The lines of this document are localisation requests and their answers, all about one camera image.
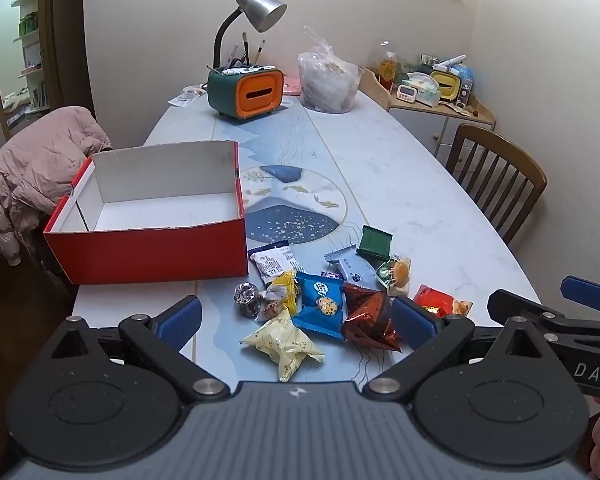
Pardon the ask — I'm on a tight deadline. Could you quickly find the white navy snack packet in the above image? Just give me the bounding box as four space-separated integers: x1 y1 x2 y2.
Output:
247 240 302 286

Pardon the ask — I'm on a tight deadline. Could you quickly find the small yellow snack packet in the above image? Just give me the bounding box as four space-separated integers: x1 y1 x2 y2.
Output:
267 271 301 317

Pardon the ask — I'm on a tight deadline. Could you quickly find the tissue pack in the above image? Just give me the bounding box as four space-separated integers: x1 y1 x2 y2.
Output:
402 72 441 107

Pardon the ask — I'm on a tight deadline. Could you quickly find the white wooden cabinet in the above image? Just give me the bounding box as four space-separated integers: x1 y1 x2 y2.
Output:
357 66 497 181

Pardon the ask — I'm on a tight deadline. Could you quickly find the red-brown foil snack packet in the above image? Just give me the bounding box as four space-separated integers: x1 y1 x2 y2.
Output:
341 282 403 353

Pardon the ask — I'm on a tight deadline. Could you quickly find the light blue snack packet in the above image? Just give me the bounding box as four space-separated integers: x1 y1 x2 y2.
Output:
324 244 381 288

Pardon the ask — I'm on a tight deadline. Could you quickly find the red cardboard box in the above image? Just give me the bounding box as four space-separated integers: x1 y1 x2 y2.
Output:
42 140 249 285

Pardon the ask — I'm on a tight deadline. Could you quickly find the blue cookie snack packet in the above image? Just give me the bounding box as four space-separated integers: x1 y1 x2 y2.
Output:
295 271 347 340

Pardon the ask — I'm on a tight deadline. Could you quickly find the orange liquid bottle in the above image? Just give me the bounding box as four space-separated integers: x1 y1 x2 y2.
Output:
379 51 398 88

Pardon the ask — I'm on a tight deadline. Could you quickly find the silver desk lamp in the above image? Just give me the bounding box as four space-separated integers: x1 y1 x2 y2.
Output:
212 0 288 72

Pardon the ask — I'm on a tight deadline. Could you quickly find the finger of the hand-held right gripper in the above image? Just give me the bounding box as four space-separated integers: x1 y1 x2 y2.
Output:
560 275 600 312
487 288 571 333

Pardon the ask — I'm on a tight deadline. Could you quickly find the cream yellow snack packet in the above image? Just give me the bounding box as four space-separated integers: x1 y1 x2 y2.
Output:
240 307 326 383

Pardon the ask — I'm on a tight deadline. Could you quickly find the green orange tissue box organizer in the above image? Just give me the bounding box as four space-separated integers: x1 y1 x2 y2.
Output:
207 65 285 124

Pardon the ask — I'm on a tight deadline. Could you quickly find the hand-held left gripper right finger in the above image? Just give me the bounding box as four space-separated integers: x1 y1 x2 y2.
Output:
362 296 566 402

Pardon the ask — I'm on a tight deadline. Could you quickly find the red snack packet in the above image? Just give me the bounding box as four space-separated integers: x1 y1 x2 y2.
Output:
412 284 473 319

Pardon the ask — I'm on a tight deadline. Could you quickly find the dark green snack packet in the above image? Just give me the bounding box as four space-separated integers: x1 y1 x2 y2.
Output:
356 225 394 261

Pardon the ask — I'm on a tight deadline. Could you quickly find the pink padded jacket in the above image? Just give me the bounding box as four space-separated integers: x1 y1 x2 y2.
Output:
0 106 113 266

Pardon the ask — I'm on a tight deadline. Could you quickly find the clear plastic bag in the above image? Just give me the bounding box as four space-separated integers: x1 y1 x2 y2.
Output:
297 25 365 114

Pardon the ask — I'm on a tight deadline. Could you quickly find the yellow tissue box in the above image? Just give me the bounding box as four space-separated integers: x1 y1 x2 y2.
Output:
430 70 463 101

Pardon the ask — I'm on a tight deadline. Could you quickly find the brown wooden chair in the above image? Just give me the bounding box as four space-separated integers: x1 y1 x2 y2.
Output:
445 124 549 247

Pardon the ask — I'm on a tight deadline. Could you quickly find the clear wrapped brown candy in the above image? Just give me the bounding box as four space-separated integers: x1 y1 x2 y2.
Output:
257 296 288 322

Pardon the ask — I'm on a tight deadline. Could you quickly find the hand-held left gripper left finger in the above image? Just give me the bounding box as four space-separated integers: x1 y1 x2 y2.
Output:
30 295 231 403

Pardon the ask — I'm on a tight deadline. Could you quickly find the small white packet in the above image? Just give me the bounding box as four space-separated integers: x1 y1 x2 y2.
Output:
169 85 208 108

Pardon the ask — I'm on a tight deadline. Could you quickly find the clear bun snack packet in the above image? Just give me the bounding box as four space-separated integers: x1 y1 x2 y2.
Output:
375 255 412 297

